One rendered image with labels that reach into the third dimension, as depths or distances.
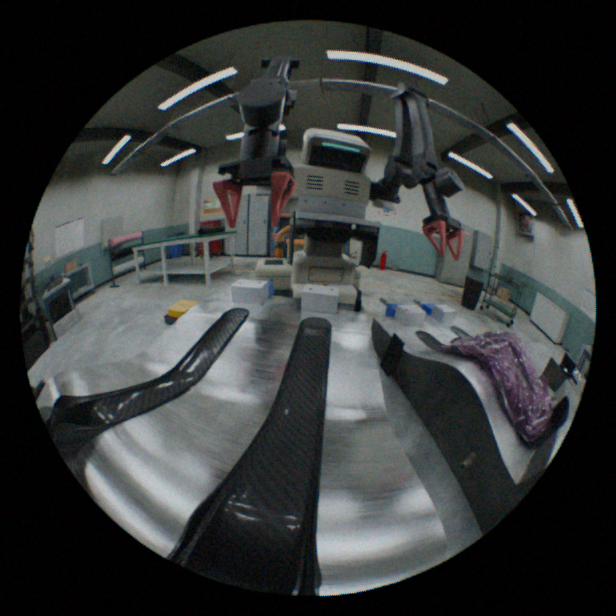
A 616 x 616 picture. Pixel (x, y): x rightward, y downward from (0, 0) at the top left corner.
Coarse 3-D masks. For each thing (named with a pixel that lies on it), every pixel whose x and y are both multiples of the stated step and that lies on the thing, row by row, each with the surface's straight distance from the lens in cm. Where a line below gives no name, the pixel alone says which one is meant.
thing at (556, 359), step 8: (552, 360) 69; (560, 360) 76; (552, 368) 69; (560, 368) 68; (552, 376) 69; (560, 376) 68; (568, 376) 70; (552, 384) 69; (560, 384) 68; (576, 384) 76; (576, 392) 67
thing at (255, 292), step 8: (240, 280) 32; (248, 280) 32; (256, 280) 31; (272, 280) 40; (232, 288) 30; (240, 288) 29; (248, 288) 29; (256, 288) 28; (264, 288) 29; (272, 288) 35; (232, 296) 30; (240, 296) 30; (248, 296) 29; (256, 296) 29; (264, 296) 30; (256, 304) 29
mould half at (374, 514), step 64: (192, 320) 28; (256, 320) 25; (64, 384) 19; (128, 384) 18; (256, 384) 17; (128, 448) 11; (192, 448) 11; (384, 448) 13; (128, 512) 10; (320, 512) 8; (384, 512) 9; (384, 576) 8
